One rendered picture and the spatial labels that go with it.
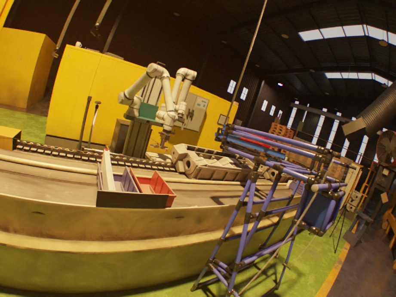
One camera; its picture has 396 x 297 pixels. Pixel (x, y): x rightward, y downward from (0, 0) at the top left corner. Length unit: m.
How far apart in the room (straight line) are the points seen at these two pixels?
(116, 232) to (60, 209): 0.32
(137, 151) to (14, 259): 2.37
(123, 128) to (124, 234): 2.09
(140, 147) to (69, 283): 2.23
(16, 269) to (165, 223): 1.02
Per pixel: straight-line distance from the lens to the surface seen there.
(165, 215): 1.06
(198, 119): 4.04
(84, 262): 1.21
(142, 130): 2.88
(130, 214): 0.97
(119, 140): 2.95
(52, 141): 3.79
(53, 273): 1.32
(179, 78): 2.59
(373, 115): 8.30
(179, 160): 1.78
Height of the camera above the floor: 1.36
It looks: 11 degrees down
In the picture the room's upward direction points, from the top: 19 degrees clockwise
